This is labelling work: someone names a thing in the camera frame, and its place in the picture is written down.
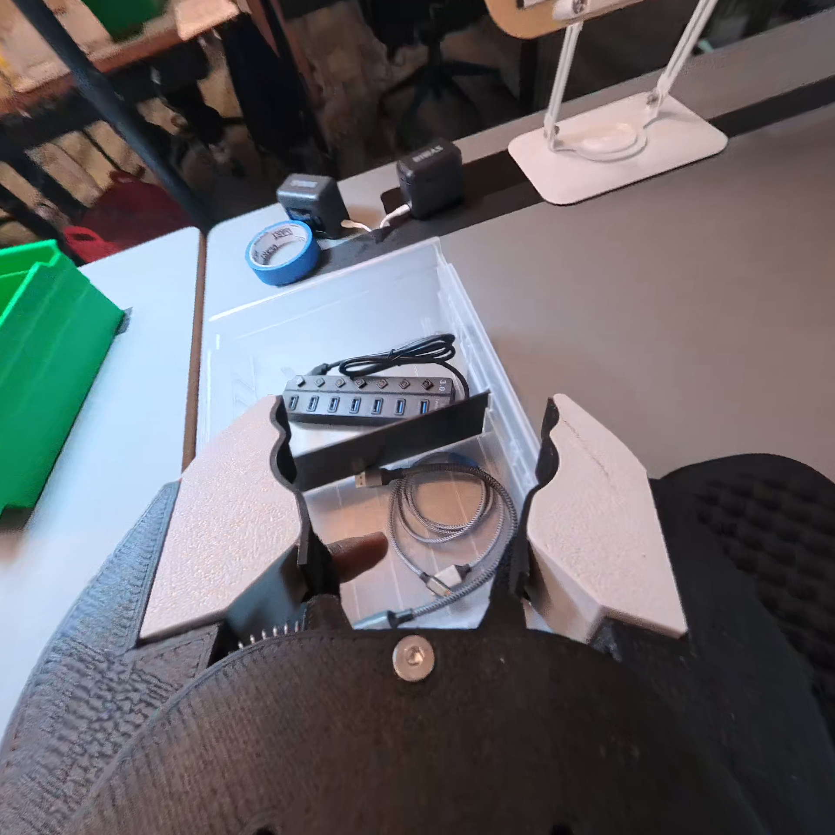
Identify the black table strip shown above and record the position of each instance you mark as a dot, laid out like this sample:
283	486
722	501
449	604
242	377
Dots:
496	176

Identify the black office chair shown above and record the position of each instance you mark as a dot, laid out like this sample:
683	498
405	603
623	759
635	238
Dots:
432	78

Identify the blue tape roll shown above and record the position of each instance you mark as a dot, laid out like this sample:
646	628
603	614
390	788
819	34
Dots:
287	277

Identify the black multi-port usb hub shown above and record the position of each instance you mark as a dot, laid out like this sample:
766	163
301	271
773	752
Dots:
339	391

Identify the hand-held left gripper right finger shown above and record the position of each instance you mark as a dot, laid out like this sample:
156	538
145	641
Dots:
600	522

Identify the red bag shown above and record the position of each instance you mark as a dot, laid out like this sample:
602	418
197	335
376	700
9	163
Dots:
130	215

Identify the clear plastic bin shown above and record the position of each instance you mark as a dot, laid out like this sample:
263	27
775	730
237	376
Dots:
404	293

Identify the black bin divider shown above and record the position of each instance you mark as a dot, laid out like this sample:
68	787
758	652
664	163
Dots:
391	450

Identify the person's left hand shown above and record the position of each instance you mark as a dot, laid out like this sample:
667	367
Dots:
359	551

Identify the black quilted armrest pad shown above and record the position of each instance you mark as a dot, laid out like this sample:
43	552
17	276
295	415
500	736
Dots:
750	554

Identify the black power charger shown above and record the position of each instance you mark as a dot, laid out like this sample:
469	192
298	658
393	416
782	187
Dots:
430	182
306	196

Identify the green plastic bin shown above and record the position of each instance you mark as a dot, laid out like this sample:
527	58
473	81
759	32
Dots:
59	378
124	16

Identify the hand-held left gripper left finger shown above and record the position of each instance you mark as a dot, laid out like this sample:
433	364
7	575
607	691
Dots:
222	522

